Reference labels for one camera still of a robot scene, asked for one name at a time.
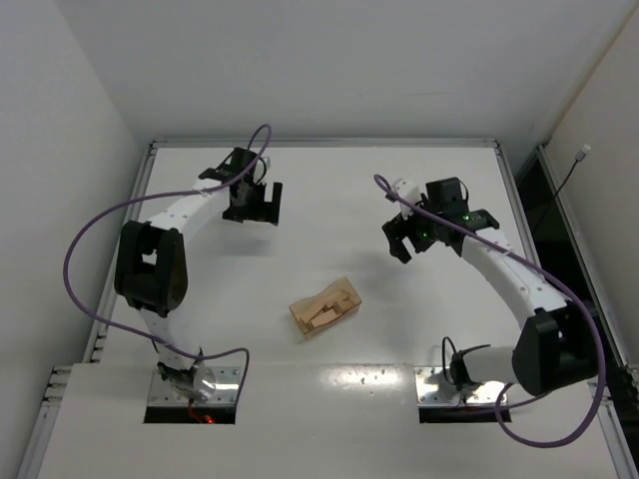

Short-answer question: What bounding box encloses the clear amber plastic box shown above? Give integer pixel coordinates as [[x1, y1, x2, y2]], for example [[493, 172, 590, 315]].
[[289, 277, 362, 339]]

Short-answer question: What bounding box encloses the wood block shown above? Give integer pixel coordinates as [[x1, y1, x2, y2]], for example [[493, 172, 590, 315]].
[[308, 309, 337, 330], [325, 290, 354, 314]]

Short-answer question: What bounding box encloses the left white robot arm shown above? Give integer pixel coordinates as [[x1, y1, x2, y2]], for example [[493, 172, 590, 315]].
[[114, 148, 283, 403]]

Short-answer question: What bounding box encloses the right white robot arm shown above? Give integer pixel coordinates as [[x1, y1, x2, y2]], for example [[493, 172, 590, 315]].
[[374, 176, 605, 396]]

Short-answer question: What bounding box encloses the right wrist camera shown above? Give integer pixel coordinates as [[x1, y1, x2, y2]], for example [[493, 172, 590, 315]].
[[391, 179, 421, 220]]

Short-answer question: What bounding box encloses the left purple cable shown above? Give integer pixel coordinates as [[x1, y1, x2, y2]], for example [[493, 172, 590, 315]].
[[63, 124, 274, 400]]

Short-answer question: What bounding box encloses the purple cable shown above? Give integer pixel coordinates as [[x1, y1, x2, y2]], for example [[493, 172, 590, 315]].
[[373, 174, 606, 446], [63, 124, 274, 400]]

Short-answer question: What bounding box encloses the aluminium table frame rail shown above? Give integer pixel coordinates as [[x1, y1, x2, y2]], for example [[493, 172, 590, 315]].
[[153, 138, 500, 149]]

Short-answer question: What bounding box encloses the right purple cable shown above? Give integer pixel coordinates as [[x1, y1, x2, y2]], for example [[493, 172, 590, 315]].
[[373, 174, 606, 446]]

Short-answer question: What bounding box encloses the black cable white plug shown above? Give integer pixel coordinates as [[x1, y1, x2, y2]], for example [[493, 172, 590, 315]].
[[531, 144, 591, 237]]

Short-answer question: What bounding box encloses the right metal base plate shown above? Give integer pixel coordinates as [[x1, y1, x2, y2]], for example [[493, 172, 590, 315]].
[[413, 366, 504, 408]]

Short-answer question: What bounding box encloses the metal base plate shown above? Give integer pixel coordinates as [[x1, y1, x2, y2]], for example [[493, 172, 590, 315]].
[[413, 366, 504, 408], [147, 366, 242, 408]]

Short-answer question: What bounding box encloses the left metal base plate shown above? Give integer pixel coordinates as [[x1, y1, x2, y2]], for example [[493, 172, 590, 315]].
[[147, 366, 242, 408]]

